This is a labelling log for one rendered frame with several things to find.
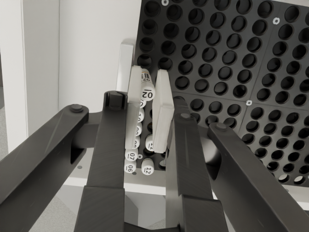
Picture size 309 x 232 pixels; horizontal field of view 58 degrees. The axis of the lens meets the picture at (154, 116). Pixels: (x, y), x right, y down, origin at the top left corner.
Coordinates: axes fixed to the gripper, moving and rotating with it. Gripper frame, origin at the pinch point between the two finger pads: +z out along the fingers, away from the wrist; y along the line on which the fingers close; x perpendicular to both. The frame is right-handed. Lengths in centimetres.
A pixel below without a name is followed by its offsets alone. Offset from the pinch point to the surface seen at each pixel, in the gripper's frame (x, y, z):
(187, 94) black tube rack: -1.4, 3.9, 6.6
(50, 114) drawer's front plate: -7.1, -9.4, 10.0
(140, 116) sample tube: -3.6, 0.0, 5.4
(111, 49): 0.1, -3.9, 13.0
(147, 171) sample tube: -9.6, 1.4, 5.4
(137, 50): 1.8, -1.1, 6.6
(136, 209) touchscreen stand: -98, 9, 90
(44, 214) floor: -114, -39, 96
